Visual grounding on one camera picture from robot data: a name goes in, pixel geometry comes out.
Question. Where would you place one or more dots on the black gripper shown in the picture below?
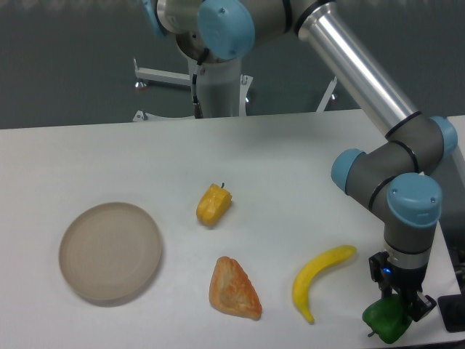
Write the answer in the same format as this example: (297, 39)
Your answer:
(400, 281)

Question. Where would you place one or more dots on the green bell pepper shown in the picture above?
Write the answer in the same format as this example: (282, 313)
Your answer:
(387, 318)

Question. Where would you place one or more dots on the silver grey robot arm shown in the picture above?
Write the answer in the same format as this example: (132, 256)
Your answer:
(393, 182)

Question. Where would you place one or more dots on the yellow bell pepper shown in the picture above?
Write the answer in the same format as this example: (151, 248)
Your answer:
(213, 204)

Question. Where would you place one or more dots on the black device at right edge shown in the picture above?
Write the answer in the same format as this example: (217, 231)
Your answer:
(452, 306)

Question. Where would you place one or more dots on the yellow banana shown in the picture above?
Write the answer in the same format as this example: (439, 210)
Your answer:
(300, 292)

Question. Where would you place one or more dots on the beige round plate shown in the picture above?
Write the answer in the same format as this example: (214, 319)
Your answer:
(110, 253)

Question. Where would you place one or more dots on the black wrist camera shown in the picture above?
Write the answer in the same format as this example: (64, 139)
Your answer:
(377, 264)

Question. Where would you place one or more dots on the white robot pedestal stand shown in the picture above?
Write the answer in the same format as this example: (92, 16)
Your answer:
(269, 79)

